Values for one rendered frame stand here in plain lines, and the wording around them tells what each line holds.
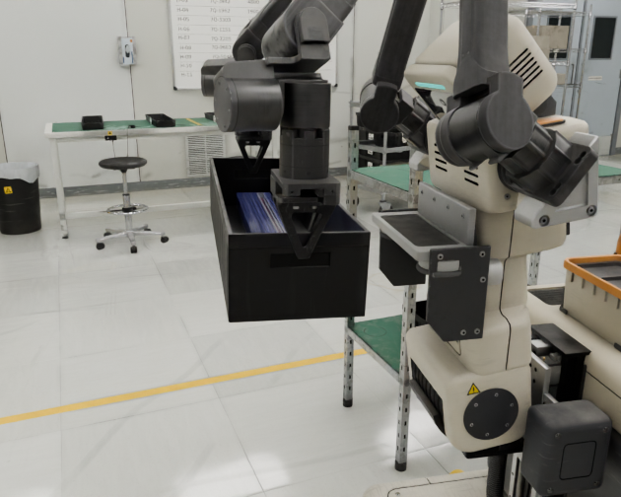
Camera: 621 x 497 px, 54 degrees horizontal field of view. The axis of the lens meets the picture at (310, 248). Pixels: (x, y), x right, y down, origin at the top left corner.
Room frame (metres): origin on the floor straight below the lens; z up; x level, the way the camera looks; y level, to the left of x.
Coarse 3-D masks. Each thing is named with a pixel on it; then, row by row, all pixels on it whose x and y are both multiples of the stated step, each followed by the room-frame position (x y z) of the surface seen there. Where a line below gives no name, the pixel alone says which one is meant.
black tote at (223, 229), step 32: (224, 160) 1.23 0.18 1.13; (224, 192) 1.23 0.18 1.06; (256, 192) 1.24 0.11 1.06; (224, 224) 0.74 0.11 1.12; (352, 224) 0.77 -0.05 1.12; (224, 256) 0.75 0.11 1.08; (256, 256) 0.68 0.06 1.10; (288, 256) 0.68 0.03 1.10; (320, 256) 0.69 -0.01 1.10; (352, 256) 0.70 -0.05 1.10; (224, 288) 0.75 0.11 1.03; (256, 288) 0.68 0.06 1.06; (288, 288) 0.68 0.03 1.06; (320, 288) 0.69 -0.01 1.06; (352, 288) 0.70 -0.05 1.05; (256, 320) 0.68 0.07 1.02
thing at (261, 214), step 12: (240, 192) 1.21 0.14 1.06; (252, 192) 1.21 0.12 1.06; (264, 192) 1.22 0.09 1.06; (240, 204) 1.12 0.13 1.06; (252, 204) 1.11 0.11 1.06; (264, 204) 1.11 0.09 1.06; (240, 216) 1.11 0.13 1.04; (252, 216) 1.02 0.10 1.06; (264, 216) 1.02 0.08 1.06; (276, 216) 1.02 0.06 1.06; (252, 228) 0.94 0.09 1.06; (264, 228) 0.94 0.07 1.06; (276, 228) 0.95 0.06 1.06
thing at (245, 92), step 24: (312, 24) 0.68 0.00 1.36; (312, 48) 0.67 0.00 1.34; (240, 72) 0.65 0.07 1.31; (264, 72) 0.67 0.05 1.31; (312, 72) 0.71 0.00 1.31; (216, 96) 0.67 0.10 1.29; (240, 96) 0.63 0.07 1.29; (264, 96) 0.64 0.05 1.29; (216, 120) 0.67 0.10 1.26; (240, 120) 0.63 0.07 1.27; (264, 120) 0.64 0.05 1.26
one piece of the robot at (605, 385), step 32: (544, 288) 1.32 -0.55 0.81; (544, 320) 1.17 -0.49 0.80; (576, 320) 1.13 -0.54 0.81; (544, 352) 1.05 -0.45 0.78; (576, 352) 1.01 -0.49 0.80; (608, 352) 1.00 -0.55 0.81; (576, 384) 1.02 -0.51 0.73; (608, 384) 0.95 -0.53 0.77; (608, 448) 0.92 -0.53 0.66; (512, 480) 1.11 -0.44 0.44; (608, 480) 0.91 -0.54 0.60
